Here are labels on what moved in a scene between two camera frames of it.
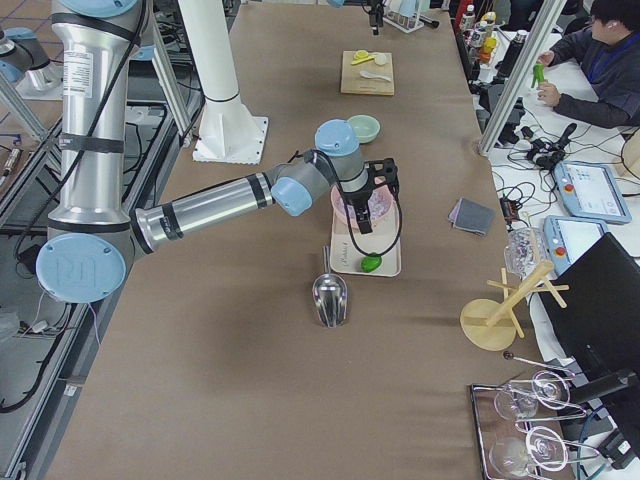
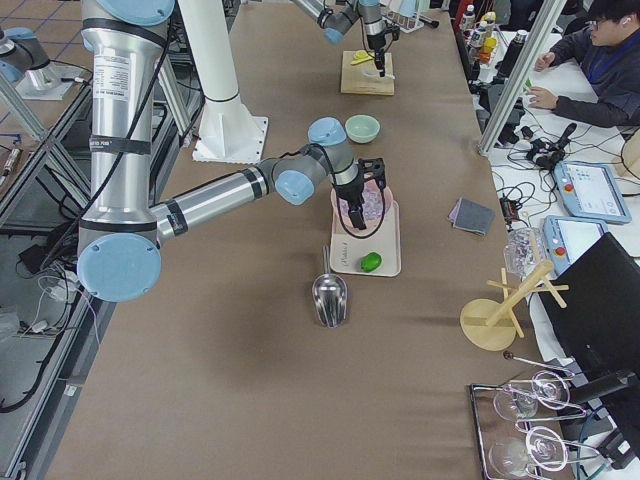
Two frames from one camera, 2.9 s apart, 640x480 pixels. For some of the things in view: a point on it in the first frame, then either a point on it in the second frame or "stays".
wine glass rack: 519,424 stays
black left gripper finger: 375,23 -> 377,42
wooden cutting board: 367,77 stays
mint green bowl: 366,127 stays
